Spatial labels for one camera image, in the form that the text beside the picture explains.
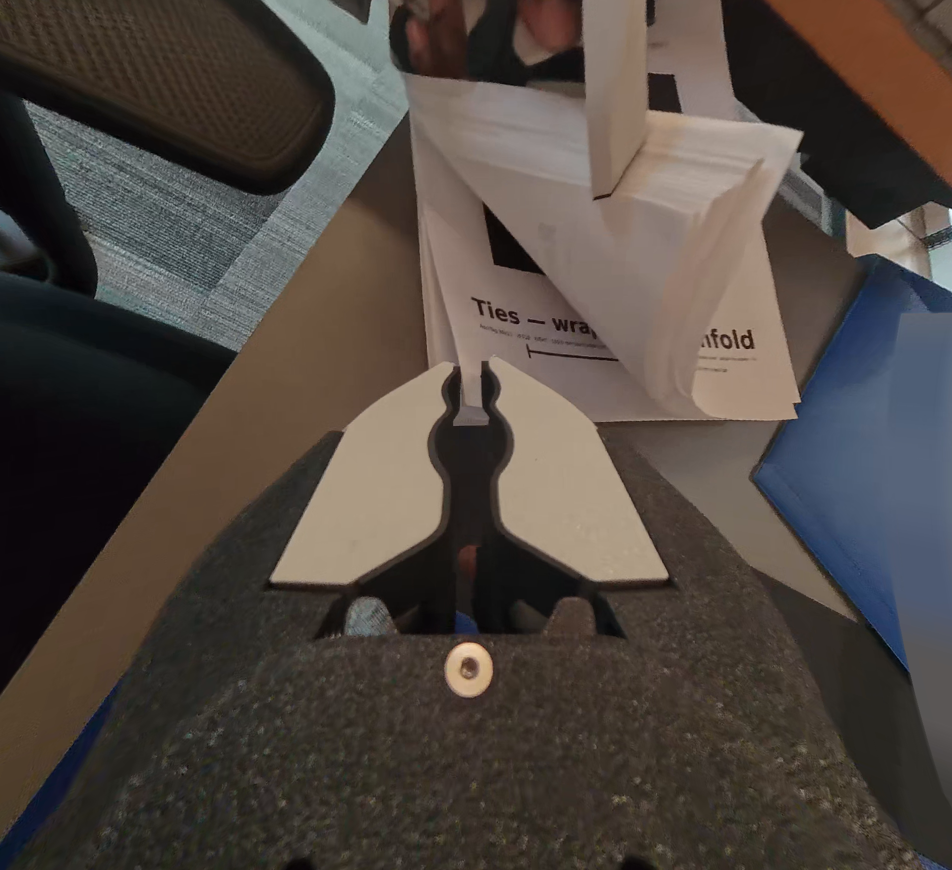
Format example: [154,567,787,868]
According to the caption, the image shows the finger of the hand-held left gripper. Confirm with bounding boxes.
[582,0,650,203]

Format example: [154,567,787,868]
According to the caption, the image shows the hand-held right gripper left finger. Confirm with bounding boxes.
[268,360,458,588]

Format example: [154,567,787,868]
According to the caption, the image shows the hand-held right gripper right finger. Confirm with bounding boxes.
[483,355,672,587]

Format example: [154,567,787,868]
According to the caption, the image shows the stack of printed paper sheets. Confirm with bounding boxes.
[408,74,806,419]

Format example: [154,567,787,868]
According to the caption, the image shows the white printed paper sheet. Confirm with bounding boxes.
[418,201,803,428]

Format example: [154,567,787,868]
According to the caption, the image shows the black panel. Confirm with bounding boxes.
[717,0,952,232]

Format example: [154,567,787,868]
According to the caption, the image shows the wooden shelf edge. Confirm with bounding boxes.
[703,0,952,183]

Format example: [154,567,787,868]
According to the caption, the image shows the blue paper folder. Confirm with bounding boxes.
[0,684,116,856]
[755,256,952,670]

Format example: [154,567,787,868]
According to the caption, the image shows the black mesh office chair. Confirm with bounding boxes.
[0,0,336,294]

